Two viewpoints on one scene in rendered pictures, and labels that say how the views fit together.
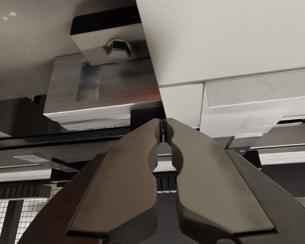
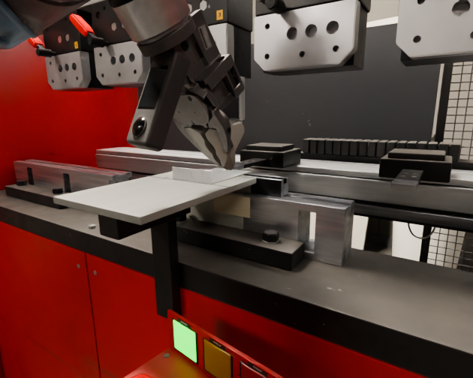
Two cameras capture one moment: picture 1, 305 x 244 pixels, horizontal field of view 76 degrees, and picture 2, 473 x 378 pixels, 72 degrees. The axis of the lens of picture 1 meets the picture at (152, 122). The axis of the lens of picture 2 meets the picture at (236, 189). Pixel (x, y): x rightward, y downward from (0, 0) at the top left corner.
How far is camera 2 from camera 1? 0.41 m
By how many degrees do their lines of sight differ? 41
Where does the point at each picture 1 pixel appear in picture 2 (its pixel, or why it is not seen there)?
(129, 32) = (256, 242)
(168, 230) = (363, 97)
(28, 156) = (398, 183)
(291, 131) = not seen: hidden behind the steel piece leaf
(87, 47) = (290, 247)
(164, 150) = (319, 179)
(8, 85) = (433, 274)
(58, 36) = (317, 271)
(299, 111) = not seen: hidden behind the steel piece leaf
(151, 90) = (261, 205)
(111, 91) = (288, 213)
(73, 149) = (435, 202)
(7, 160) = not seen: outside the picture
